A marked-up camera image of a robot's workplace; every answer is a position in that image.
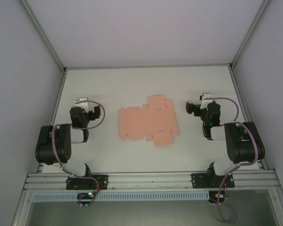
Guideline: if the pink paper box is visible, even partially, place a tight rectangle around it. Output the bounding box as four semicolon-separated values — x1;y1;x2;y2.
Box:
119;94;180;147

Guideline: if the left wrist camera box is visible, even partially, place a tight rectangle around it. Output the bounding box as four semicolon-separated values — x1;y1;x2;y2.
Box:
74;98;89;110

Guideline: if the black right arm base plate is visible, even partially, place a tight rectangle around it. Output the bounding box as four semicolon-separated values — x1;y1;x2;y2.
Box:
191;173;235;189

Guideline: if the aluminium frame post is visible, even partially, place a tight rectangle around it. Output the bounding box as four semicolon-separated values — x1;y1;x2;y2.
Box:
228;0;273;70
20;0;67;71

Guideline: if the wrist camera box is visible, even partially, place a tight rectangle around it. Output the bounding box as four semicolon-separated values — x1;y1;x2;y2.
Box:
199;92;213;104
74;98;89;110

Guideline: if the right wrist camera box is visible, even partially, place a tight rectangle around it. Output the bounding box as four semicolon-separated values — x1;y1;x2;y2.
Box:
199;92;213;104

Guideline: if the aluminium frame crossbar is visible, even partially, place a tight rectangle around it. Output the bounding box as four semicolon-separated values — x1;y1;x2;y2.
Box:
65;63;232;70

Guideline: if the aluminium mounting rail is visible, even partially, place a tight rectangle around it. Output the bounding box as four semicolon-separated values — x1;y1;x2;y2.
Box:
23;170;280;191

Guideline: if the light blue slotted cable duct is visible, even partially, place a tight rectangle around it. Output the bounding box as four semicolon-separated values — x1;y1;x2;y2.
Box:
32;191;210;202

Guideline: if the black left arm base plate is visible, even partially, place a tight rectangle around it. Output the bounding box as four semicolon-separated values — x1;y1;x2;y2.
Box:
66;174;108;191

